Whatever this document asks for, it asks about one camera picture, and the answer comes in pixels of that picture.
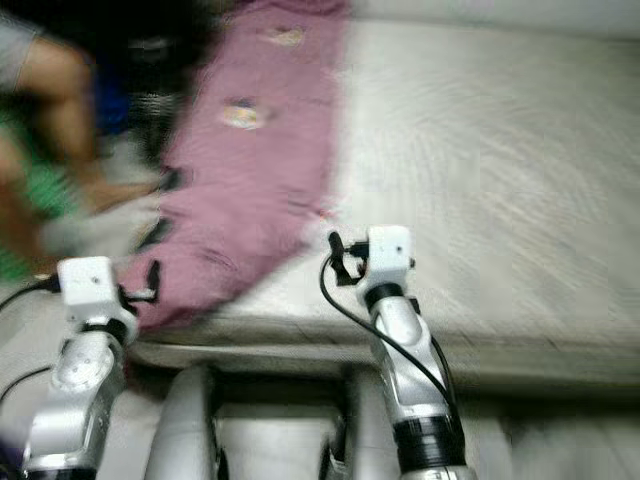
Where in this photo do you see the grey robot right leg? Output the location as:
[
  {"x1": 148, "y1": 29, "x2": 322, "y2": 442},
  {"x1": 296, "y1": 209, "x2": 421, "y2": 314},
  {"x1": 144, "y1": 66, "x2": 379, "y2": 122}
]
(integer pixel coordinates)
[{"x1": 325, "y1": 365, "x2": 391, "y2": 480}]

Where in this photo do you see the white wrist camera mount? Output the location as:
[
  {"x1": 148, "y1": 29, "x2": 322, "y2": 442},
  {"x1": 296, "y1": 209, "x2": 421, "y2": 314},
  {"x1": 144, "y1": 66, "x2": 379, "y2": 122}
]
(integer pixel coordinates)
[
  {"x1": 365, "y1": 225, "x2": 414, "y2": 289},
  {"x1": 57, "y1": 257, "x2": 123, "y2": 331}
]

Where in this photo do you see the black box with white print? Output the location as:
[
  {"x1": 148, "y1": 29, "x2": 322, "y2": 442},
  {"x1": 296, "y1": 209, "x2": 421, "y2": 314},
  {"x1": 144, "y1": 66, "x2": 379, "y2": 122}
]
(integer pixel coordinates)
[{"x1": 130, "y1": 35, "x2": 201, "y2": 166}]

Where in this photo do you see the white grey patterned mattress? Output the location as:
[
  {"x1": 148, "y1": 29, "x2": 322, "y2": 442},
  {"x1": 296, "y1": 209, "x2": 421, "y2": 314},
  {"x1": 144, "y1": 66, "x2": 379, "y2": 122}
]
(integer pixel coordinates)
[{"x1": 140, "y1": 20, "x2": 640, "y2": 386}]

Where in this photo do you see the green plastic stool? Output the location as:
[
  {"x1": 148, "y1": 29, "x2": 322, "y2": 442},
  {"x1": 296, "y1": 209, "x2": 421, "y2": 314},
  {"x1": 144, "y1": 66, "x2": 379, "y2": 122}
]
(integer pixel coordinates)
[{"x1": 0, "y1": 100, "x2": 81, "y2": 286}]

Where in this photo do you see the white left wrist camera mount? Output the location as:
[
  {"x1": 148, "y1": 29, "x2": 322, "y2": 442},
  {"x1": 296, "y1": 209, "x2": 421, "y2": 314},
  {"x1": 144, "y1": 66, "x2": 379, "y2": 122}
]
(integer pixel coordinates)
[{"x1": 57, "y1": 257, "x2": 123, "y2": 331}]

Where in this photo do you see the short black left arm cable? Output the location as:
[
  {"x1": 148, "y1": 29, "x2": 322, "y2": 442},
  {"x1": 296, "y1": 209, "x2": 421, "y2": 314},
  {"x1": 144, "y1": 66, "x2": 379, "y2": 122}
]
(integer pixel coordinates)
[{"x1": 0, "y1": 365, "x2": 56, "y2": 401}]

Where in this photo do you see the long black left arm cable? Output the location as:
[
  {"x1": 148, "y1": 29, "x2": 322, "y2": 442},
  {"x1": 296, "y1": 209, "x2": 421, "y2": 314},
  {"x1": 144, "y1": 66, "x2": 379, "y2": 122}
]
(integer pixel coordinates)
[{"x1": 0, "y1": 275, "x2": 63, "y2": 311}]

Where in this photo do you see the purple cartoon print blanket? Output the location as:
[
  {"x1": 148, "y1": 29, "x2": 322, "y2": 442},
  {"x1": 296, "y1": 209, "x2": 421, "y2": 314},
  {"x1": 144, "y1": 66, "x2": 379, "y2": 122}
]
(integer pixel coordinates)
[{"x1": 125, "y1": 0, "x2": 351, "y2": 336}]

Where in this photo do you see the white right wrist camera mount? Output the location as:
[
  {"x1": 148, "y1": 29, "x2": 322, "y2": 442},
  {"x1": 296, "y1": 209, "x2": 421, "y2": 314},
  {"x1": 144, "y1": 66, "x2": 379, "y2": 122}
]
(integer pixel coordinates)
[{"x1": 365, "y1": 225, "x2": 414, "y2": 289}]

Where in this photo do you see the grey robot leg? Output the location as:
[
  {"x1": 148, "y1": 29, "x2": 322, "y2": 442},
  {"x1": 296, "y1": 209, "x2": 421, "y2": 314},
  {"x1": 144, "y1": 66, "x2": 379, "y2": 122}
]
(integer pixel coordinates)
[
  {"x1": 145, "y1": 365, "x2": 221, "y2": 480},
  {"x1": 325, "y1": 365, "x2": 391, "y2": 480}
]

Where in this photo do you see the person in grey shorts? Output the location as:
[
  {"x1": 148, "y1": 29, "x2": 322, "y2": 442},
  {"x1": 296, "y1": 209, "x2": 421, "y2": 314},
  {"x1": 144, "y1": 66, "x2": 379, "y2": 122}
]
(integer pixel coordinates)
[{"x1": 0, "y1": 10, "x2": 161, "y2": 281}]

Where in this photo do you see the blue plastic item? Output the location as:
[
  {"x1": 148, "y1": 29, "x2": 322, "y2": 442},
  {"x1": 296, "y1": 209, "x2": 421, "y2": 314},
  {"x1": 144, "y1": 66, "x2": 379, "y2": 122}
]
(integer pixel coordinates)
[{"x1": 95, "y1": 70, "x2": 131, "y2": 136}]

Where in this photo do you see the grey robot left leg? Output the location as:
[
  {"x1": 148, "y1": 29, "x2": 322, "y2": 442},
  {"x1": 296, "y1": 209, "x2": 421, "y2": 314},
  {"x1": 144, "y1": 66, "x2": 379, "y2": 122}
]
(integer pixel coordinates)
[{"x1": 145, "y1": 365, "x2": 221, "y2": 480}]

